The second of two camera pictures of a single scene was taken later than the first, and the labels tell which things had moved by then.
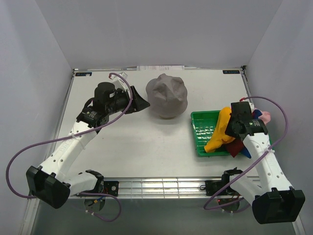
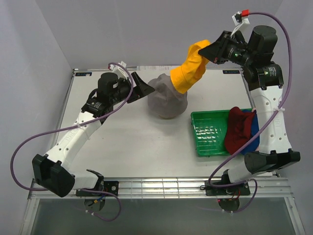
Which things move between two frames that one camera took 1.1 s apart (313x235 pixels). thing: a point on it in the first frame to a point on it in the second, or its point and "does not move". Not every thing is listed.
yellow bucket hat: x=219 y=137 to x=183 y=77
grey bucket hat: x=167 y=96 does not move
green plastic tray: x=204 y=124 does not move
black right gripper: x=228 y=130 to x=214 y=53
